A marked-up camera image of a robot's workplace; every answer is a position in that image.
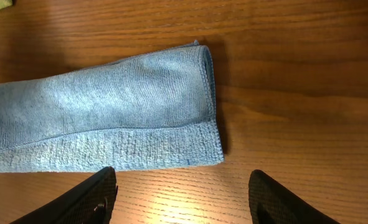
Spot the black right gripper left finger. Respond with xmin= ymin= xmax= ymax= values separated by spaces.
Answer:
xmin=13 ymin=167 xmax=118 ymax=224

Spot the blue microfiber cloth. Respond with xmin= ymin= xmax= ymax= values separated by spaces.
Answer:
xmin=0 ymin=42 xmax=224 ymax=173

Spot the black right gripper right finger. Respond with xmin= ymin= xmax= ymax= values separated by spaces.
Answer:
xmin=248 ymin=169 xmax=338 ymax=224

